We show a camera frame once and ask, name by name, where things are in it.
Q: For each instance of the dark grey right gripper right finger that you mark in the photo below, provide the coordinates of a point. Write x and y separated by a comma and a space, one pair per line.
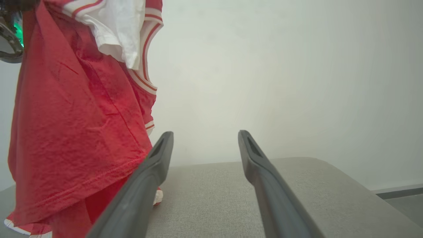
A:
274, 198

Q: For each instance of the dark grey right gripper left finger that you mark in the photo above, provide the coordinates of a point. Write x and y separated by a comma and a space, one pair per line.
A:
138, 195

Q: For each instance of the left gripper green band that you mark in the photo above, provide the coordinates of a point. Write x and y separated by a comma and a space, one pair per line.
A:
19, 33

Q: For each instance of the red basketball jersey number 23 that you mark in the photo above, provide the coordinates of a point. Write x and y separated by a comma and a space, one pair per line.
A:
66, 115

